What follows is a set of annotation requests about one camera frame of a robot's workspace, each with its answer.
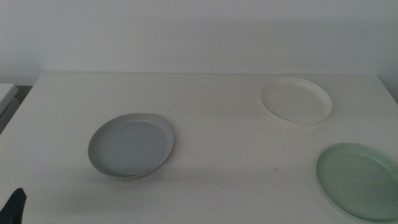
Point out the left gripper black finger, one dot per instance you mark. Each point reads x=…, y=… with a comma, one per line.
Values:
x=14, y=208

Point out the grey shallow bowl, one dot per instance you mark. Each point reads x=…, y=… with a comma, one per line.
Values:
x=130, y=146

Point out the white shallow bowl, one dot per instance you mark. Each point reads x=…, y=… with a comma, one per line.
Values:
x=295, y=101

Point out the pale green shallow bowl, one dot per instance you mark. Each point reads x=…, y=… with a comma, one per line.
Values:
x=357, y=180

